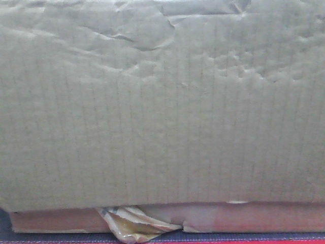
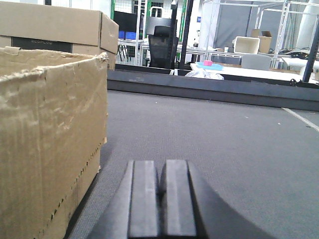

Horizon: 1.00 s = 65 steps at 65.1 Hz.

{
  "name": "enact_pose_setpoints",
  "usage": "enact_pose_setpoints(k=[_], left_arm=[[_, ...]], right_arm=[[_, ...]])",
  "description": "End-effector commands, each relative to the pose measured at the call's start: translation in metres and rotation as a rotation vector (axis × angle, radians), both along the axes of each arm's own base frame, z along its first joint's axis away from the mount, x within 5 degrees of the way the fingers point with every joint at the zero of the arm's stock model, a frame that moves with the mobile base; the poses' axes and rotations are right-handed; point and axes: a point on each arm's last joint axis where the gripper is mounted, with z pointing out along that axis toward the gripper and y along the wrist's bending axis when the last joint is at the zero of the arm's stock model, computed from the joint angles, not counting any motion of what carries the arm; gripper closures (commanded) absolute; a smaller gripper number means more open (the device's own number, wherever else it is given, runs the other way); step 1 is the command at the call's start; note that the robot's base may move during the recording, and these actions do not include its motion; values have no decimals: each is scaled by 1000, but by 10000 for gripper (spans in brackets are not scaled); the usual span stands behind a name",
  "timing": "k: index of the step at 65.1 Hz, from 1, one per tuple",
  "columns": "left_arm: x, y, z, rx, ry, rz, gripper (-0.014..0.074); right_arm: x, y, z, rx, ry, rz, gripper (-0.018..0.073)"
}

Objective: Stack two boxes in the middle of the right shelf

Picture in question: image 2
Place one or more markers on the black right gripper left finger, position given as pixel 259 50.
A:
pixel 133 212

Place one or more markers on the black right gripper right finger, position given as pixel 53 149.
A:
pixel 191 209

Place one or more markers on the torn cardboard box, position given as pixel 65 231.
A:
pixel 53 116

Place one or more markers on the dark low platform edge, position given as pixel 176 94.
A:
pixel 292 93

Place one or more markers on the crumpled plastic bag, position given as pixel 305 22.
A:
pixel 202 73

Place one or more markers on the light blue tray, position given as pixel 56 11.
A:
pixel 212 67

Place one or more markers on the pink block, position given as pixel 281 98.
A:
pixel 207 63

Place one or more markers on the grey chair back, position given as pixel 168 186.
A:
pixel 256 62

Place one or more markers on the black office chair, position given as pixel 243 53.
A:
pixel 158 30

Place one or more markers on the white plastic bin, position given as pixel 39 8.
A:
pixel 246 45

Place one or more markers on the closed brown cardboard box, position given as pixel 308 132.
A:
pixel 78 31

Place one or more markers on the small open cardboard box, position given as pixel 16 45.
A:
pixel 265 39

